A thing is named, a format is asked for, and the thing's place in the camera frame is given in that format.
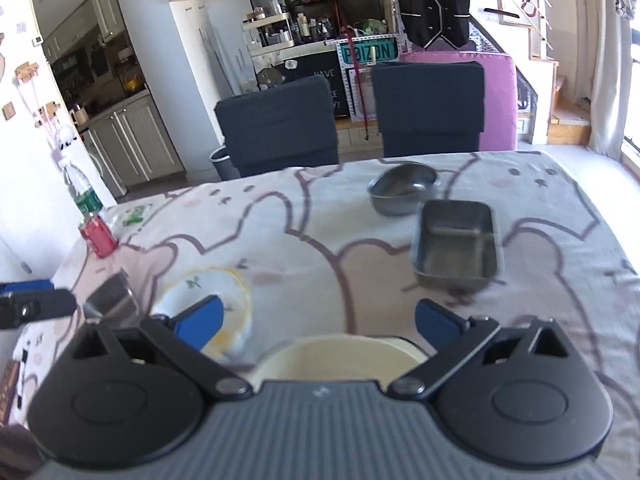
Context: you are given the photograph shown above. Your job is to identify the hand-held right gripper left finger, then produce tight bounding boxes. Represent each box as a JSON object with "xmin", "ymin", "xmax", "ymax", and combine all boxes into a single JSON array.
[{"xmin": 65, "ymin": 296, "xmax": 253, "ymax": 402}]

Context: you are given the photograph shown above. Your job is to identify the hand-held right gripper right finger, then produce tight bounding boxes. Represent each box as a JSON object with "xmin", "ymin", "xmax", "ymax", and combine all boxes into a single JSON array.
[{"xmin": 387, "ymin": 299, "xmax": 576, "ymax": 403}]

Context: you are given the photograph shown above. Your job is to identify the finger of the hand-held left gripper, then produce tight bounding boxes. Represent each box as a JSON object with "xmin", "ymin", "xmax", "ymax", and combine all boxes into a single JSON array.
[{"xmin": 0, "ymin": 280, "xmax": 78, "ymax": 331}]

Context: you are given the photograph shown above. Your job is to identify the white floral bowl yellow rim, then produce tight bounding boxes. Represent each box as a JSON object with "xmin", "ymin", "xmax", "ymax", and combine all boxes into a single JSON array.
[{"xmin": 150, "ymin": 266, "xmax": 252, "ymax": 371}]

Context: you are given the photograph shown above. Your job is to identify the rectangular steel tray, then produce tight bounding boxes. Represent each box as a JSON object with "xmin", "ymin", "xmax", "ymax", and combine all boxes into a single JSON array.
[
  {"xmin": 410, "ymin": 199, "xmax": 504, "ymax": 292},
  {"xmin": 84, "ymin": 270, "xmax": 142, "ymax": 331}
]

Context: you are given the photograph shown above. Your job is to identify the cream bowl with handles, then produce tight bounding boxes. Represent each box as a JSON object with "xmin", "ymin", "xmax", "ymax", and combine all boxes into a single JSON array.
[{"xmin": 250, "ymin": 335, "xmax": 430, "ymax": 395}]

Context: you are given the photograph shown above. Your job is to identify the red drink can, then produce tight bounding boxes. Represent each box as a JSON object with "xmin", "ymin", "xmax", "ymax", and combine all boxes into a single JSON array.
[{"xmin": 79, "ymin": 214, "xmax": 119, "ymax": 259}]

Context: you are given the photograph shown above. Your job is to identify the clear plastic water bottle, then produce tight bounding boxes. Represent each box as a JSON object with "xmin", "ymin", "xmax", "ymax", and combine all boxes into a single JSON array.
[{"xmin": 62, "ymin": 160, "xmax": 104, "ymax": 218}]

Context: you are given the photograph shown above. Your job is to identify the green snack packet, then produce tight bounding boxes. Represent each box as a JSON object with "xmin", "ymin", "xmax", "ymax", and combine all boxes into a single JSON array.
[{"xmin": 120, "ymin": 205, "xmax": 153, "ymax": 226}]

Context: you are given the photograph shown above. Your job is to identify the small round steel bowl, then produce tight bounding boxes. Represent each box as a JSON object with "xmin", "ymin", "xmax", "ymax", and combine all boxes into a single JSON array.
[{"xmin": 367, "ymin": 162, "xmax": 439, "ymax": 217}]

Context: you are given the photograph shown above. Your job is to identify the grey trash bin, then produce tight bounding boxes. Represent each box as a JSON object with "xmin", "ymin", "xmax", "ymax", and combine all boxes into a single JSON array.
[{"xmin": 209, "ymin": 146, "xmax": 241, "ymax": 182}]

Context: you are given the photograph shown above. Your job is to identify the cream kitchen base cabinets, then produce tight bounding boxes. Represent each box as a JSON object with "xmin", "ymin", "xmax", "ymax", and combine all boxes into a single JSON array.
[{"xmin": 80, "ymin": 92, "xmax": 183, "ymax": 196}]

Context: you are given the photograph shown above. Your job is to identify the dark blue chair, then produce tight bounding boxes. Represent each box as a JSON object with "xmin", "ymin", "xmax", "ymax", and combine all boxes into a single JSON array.
[
  {"xmin": 371, "ymin": 61, "xmax": 486, "ymax": 158},
  {"xmin": 215, "ymin": 78, "xmax": 340, "ymax": 181}
]

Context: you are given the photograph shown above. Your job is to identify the pink chair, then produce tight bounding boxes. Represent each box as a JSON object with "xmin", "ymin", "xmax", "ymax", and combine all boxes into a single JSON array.
[{"xmin": 400, "ymin": 51, "xmax": 517, "ymax": 152}]

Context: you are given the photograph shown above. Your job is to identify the white staircase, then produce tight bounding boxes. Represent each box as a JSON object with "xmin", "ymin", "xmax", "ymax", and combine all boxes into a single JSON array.
[{"xmin": 465, "ymin": 0, "xmax": 561, "ymax": 146}]

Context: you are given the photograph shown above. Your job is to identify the black letter board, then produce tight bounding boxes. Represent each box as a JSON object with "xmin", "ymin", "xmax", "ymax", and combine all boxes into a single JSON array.
[{"xmin": 252, "ymin": 45, "xmax": 353, "ymax": 118}]

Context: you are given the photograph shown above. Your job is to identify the teal sign plate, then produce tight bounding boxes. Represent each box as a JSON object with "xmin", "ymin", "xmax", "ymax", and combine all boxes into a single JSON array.
[{"xmin": 336, "ymin": 35, "xmax": 399, "ymax": 67}]

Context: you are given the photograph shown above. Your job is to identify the beige curtain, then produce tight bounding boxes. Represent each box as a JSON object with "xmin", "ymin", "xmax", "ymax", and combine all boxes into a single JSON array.
[{"xmin": 590, "ymin": 0, "xmax": 631, "ymax": 161}]

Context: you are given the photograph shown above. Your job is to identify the white cosmetics rack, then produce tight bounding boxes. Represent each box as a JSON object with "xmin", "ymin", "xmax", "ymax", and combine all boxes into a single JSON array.
[{"xmin": 242, "ymin": 12, "xmax": 296, "ymax": 53}]

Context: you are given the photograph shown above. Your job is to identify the black vest white trim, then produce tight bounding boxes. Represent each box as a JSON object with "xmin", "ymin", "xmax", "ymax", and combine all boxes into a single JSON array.
[{"xmin": 395, "ymin": 0, "xmax": 471, "ymax": 51}]

